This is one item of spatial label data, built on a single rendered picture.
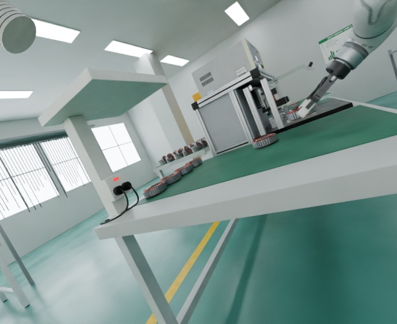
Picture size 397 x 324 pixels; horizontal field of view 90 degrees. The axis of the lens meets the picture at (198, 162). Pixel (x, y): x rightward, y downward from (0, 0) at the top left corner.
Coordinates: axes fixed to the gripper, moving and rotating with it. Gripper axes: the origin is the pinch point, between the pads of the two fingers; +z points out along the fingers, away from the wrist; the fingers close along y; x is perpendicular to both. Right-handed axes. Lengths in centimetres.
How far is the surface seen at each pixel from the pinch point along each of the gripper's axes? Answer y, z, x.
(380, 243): 24, 30, -79
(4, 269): -15, 275, 122
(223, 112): 25.3, 24.0, 31.8
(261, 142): -4.0, 19.0, 4.5
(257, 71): 21.7, -3.6, 28.2
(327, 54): 565, -150, -10
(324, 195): -55, 10, -8
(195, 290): -23, 95, -17
